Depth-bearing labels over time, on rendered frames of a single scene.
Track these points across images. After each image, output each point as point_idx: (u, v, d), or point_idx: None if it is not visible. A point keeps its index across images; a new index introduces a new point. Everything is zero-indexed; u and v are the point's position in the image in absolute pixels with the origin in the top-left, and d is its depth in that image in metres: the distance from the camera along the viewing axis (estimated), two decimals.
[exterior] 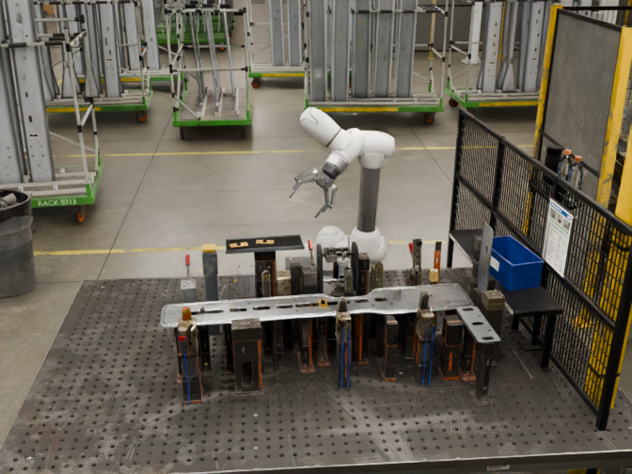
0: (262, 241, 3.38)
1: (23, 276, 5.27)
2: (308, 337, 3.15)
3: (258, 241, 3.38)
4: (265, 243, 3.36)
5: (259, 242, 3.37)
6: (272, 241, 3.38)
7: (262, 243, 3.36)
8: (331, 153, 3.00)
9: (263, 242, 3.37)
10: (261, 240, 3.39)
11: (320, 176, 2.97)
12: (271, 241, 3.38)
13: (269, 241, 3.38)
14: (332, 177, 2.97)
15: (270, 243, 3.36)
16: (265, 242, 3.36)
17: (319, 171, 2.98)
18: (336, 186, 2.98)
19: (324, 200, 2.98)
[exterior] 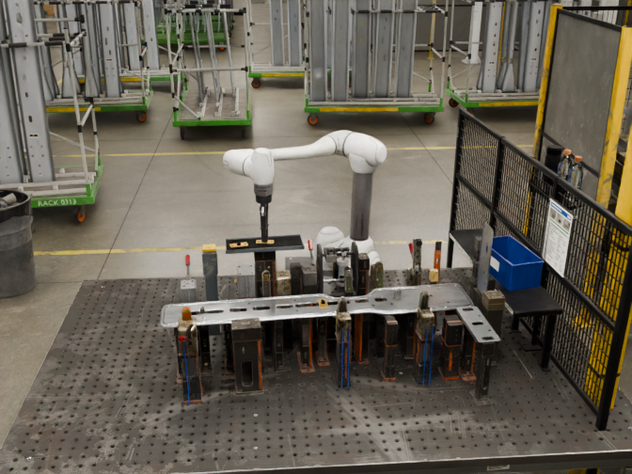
0: (262, 241, 3.38)
1: (23, 276, 5.27)
2: (308, 337, 3.15)
3: (258, 241, 3.38)
4: (265, 243, 3.36)
5: (259, 242, 3.37)
6: (272, 241, 3.38)
7: (262, 243, 3.36)
8: (265, 187, 3.22)
9: (263, 242, 3.37)
10: (261, 240, 3.39)
11: (267, 210, 3.29)
12: (271, 241, 3.38)
13: (269, 241, 3.38)
14: None
15: (270, 243, 3.36)
16: (265, 242, 3.36)
17: (264, 206, 3.26)
18: (267, 203, 3.35)
19: None
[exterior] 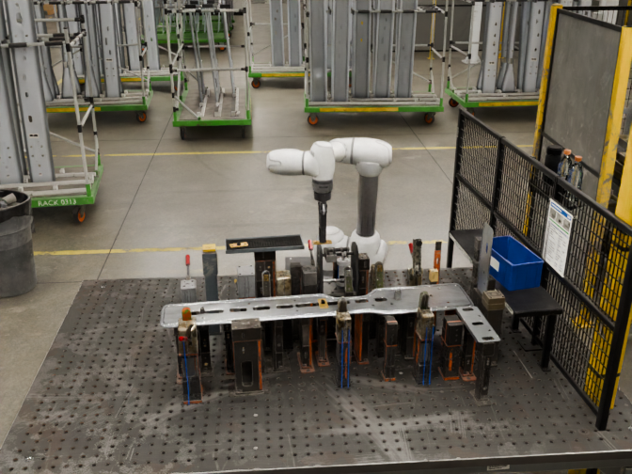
0: (320, 242, 3.14)
1: (23, 276, 5.27)
2: (308, 337, 3.15)
3: (314, 242, 3.14)
4: (323, 243, 3.13)
5: (316, 243, 3.13)
6: (329, 241, 3.15)
7: (321, 244, 3.12)
8: (327, 182, 2.99)
9: (321, 243, 3.13)
10: (318, 241, 3.15)
11: (327, 207, 3.05)
12: (328, 241, 3.15)
13: (326, 241, 3.15)
14: None
15: (328, 243, 3.13)
16: (323, 242, 3.13)
17: (325, 203, 3.03)
18: None
19: (319, 219, 3.11)
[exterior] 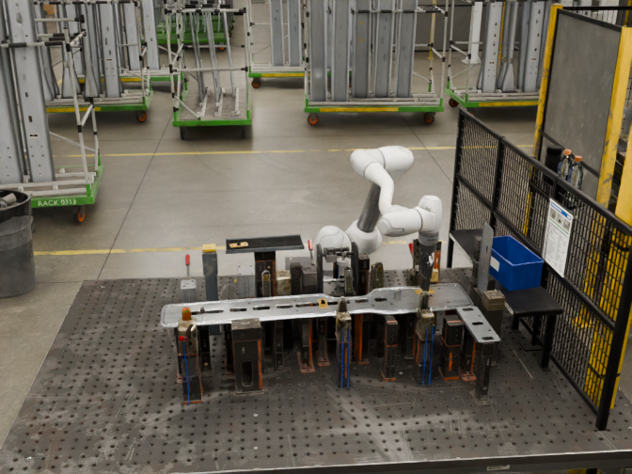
0: (422, 291, 3.21)
1: (23, 276, 5.27)
2: (308, 337, 3.15)
3: (417, 292, 3.20)
4: None
5: (419, 292, 3.19)
6: (432, 290, 3.21)
7: None
8: (434, 235, 3.05)
9: None
10: (420, 290, 3.21)
11: (433, 258, 3.12)
12: (431, 290, 3.21)
13: (429, 290, 3.21)
14: None
15: (432, 292, 3.19)
16: None
17: (432, 255, 3.09)
18: None
19: (422, 270, 3.17)
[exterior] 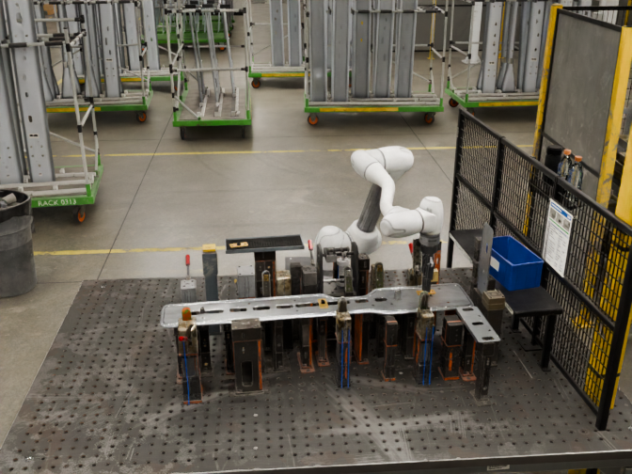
0: (423, 292, 3.21)
1: (23, 276, 5.27)
2: (308, 337, 3.15)
3: (418, 292, 3.21)
4: (428, 292, 3.20)
5: (420, 292, 3.20)
6: (433, 291, 3.22)
7: None
8: (436, 236, 3.06)
9: None
10: (421, 291, 3.22)
11: (434, 259, 3.12)
12: (432, 291, 3.22)
13: (430, 291, 3.21)
14: None
15: (433, 292, 3.20)
16: (427, 292, 3.20)
17: (433, 256, 3.10)
18: None
19: (423, 271, 3.18)
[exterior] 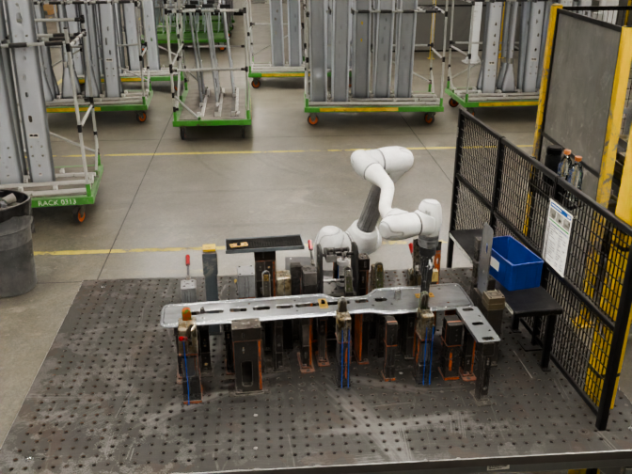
0: None
1: (23, 276, 5.27)
2: (308, 337, 3.15)
3: (417, 295, 3.21)
4: None
5: (418, 296, 3.20)
6: (431, 293, 3.22)
7: None
8: (434, 239, 3.06)
9: None
10: (419, 293, 3.22)
11: (432, 261, 3.13)
12: (430, 293, 3.22)
13: (428, 293, 3.22)
14: None
15: (431, 296, 3.20)
16: None
17: (432, 259, 3.10)
18: None
19: (422, 273, 3.18)
